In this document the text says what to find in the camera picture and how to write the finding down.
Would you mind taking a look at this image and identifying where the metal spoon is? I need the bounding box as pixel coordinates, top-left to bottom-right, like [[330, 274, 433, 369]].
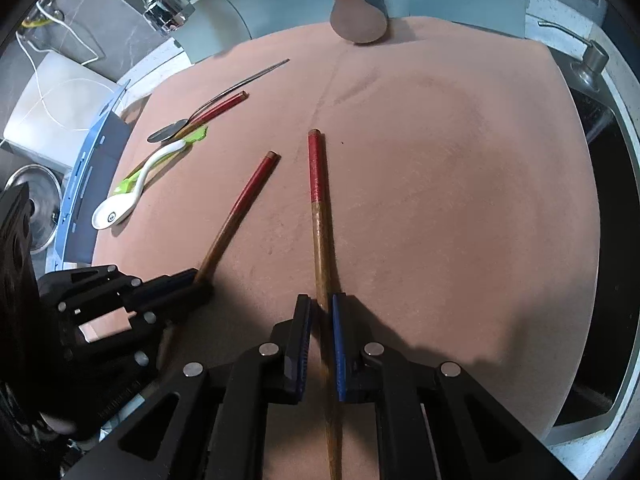
[[146, 58, 291, 144]]

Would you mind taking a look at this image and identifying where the green plastic spoon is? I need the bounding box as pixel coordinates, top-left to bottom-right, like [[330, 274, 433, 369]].
[[112, 127, 210, 195]]

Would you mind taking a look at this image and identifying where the red-tipped wooden chopstick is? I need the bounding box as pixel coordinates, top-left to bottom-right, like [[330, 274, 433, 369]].
[[157, 151, 282, 371], [306, 129, 346, 480], [170, 90, 249, 141]]

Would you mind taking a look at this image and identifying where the chrome faucet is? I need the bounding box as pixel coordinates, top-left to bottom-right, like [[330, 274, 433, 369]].
[[315, 0, 390, 45]]

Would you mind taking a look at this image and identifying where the white appliance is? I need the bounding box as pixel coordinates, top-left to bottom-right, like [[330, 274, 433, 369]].
[[2, 51, 118, 168]]

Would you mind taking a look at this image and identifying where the white cable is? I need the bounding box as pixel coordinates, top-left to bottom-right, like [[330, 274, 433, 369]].
[[15, 0, 126, 133]]

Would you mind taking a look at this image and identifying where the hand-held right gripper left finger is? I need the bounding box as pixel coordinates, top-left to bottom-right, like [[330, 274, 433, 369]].
[[62, 294, 314, 480]]

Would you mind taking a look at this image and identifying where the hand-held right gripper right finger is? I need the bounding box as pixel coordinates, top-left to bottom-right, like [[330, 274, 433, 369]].
[[331, 291, 568, 480]]

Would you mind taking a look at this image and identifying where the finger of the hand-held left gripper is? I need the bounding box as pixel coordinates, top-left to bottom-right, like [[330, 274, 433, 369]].
[[60, 282, 215, 378], [37, 265, 201, 313]]

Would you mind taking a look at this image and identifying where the blue plastic basket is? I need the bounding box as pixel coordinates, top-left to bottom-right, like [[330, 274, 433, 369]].
[[45, 80, 132, 271]]

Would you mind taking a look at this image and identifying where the stainless steel sink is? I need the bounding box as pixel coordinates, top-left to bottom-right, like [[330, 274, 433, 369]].
[[175, 0, 640, 443]]

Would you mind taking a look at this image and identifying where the steel soap dispenser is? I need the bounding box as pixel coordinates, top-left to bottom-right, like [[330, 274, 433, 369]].
[[537, 19, 611, 93]]

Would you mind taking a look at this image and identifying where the white ceramic spoon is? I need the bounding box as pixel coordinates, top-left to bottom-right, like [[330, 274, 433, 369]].
[[91, 140, 191, 231]]

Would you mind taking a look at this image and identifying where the steel pot lid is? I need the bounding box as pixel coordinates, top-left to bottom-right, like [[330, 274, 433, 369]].
[[0, 164, 63, 253]]

